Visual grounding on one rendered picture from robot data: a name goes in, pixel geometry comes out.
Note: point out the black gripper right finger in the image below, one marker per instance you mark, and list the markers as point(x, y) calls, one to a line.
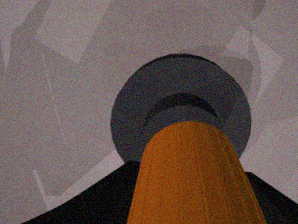
point(276, 207)

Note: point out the orange knob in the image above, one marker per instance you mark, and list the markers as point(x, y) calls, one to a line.
point(190, 174)

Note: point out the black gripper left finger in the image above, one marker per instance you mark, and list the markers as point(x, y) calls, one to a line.
point(106, 202)

